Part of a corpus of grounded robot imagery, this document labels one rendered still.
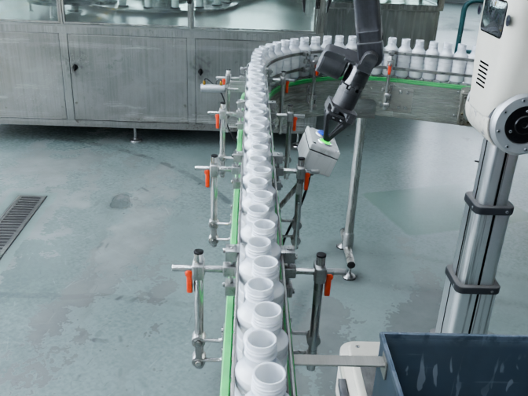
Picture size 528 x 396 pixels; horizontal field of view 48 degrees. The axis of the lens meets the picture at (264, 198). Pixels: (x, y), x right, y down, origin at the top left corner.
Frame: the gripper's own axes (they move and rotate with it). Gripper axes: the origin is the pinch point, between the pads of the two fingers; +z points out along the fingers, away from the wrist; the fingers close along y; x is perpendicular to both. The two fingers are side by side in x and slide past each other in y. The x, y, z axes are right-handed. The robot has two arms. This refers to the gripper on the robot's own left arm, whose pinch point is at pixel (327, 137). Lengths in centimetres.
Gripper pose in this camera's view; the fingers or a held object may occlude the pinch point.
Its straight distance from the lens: 152.5
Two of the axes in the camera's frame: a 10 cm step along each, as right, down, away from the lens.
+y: 0.2, 4.2, -9.1
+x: 9.3, 3.4, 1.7
